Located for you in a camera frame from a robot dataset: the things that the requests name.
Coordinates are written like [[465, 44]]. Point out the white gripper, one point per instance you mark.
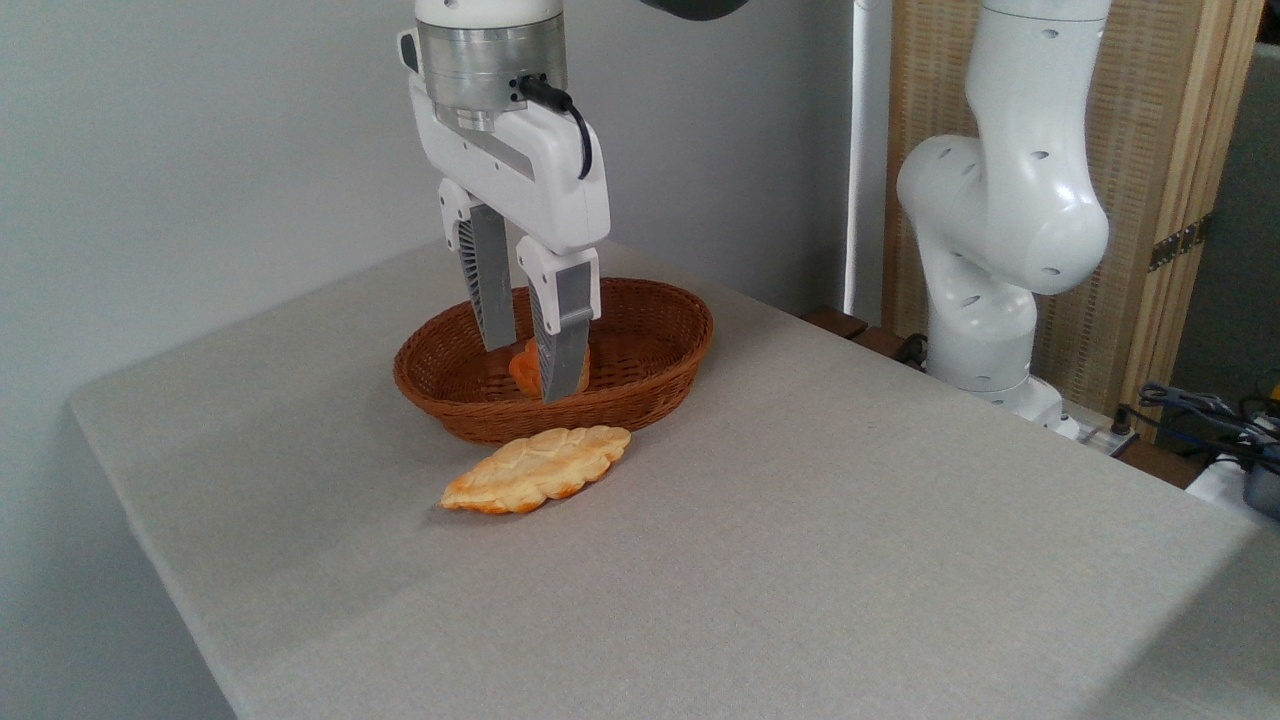
[[530, 180]]

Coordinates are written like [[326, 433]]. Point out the round orange bread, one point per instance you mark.
[[523, 371]]

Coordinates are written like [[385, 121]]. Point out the brown wicker basket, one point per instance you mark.
[[650, 350]]

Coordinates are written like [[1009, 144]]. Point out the long braided bread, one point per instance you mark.
[[535, 468]]

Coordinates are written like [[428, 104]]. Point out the brown wooden block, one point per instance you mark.
[[835, 322], [880, 342]]

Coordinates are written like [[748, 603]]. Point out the white vertical pole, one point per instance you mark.
[[862, 150]]

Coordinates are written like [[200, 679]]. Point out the wooden folding screen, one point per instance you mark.
[[1140, 150]]

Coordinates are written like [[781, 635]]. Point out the metal screen hinge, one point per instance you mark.
[[1180, 243]]

